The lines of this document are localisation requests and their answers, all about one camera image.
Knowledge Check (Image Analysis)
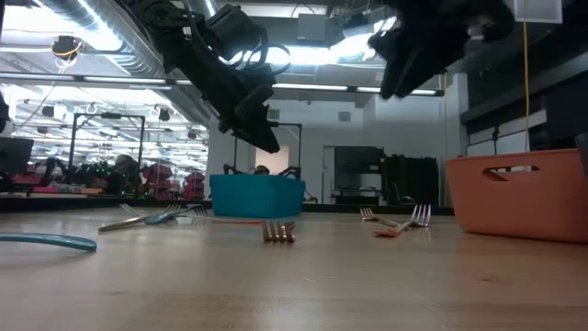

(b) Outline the teal handle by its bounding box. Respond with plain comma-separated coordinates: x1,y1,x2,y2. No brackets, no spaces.
0,232,98,253

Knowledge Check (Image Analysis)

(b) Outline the yellow ceiling cable reel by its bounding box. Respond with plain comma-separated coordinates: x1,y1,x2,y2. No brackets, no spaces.
50,35,84,62

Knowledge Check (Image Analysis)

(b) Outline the gold fork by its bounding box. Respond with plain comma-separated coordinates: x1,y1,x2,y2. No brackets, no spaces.
97,201,183,234
360,206,401,229
261,219,297,244

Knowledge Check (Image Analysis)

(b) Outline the silver round ventilation duct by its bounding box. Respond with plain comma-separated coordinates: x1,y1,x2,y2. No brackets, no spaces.
40,0,217,125

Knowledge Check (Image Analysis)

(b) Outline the black gantry frame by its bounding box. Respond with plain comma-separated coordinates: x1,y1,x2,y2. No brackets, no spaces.
68,112,147,185
234,120,303,180

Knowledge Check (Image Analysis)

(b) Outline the orange-handled silver fork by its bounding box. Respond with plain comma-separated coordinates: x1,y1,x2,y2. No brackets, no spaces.
119,203,266,226
373,203,433,239

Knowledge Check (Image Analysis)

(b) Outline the teal plastic bin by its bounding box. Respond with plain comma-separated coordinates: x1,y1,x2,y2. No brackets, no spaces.
209,174,307,219

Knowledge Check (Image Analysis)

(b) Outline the orange plastic bin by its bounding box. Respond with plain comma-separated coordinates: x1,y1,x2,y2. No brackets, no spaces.
444,147,588,245

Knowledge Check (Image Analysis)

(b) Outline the hanging yellow cable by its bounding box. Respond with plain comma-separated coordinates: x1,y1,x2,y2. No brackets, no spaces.
522,20,531,151

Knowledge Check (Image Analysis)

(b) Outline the red chair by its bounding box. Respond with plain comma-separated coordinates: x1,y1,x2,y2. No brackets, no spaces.
183,171,207,202
141,163,175,185

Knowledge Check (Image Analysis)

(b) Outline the dark shelf unit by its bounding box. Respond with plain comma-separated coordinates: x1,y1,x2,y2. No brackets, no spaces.
322,145,385,206

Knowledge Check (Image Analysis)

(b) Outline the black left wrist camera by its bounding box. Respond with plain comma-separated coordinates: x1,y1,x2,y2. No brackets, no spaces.
206,4,264,50

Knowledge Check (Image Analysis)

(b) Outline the black aluminium table frame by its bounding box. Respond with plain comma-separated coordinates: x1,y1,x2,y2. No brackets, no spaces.
0,196,459,216

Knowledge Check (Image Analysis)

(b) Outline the blue-handled black fork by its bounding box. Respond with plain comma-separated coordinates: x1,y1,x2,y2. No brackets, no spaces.
144,204,209,227

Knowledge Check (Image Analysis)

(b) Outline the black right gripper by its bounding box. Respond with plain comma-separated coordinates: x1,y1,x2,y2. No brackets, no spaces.
367,0,465,100

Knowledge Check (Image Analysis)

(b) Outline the black cabinet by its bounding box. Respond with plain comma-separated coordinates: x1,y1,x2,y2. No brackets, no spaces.
380,154,440,209

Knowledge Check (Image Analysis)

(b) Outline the black monitor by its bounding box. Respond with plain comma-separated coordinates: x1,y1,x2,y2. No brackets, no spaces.
0,136,35,178

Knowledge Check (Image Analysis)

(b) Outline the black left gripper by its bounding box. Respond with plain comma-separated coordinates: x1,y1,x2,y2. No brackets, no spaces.
197,48,281,155

